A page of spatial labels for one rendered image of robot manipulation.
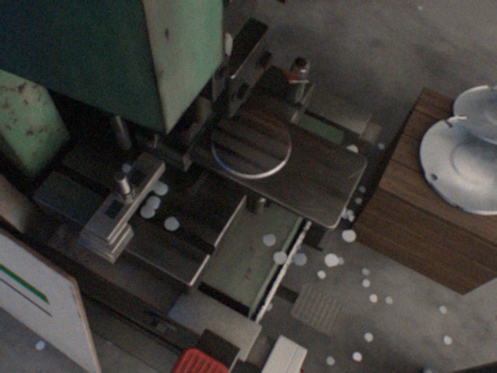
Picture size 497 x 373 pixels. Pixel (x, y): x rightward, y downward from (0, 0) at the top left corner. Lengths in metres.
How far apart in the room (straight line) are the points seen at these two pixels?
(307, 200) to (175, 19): 0.42
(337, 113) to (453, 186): 0.46
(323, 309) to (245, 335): 0.55
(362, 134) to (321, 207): 0.32
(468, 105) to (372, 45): 0.68
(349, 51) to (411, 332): 1.09
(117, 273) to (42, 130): 0.26
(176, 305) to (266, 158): 0.27
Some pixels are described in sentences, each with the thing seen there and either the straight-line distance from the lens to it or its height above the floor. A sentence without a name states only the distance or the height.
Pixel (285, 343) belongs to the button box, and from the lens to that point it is 0.79.
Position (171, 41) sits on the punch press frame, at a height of 1.15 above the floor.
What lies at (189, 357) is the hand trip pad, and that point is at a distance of 0.65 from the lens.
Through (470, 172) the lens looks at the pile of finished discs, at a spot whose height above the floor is 0.37.
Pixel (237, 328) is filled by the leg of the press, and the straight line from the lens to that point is 0.77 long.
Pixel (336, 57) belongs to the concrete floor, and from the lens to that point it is 1.97.
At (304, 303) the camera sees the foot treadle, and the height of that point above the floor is 0.16.
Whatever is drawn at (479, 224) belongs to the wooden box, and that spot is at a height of 0.35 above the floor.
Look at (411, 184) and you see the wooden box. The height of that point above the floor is 0.35.
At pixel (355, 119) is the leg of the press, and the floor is 0.64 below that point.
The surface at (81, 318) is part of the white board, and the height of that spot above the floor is 0.43.
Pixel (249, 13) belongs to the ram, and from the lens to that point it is 0.62.
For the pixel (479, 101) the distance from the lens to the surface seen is 1.51.
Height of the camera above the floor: 1.40
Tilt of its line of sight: 63 degrees down
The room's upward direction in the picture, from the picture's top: 7 degrees clockwise
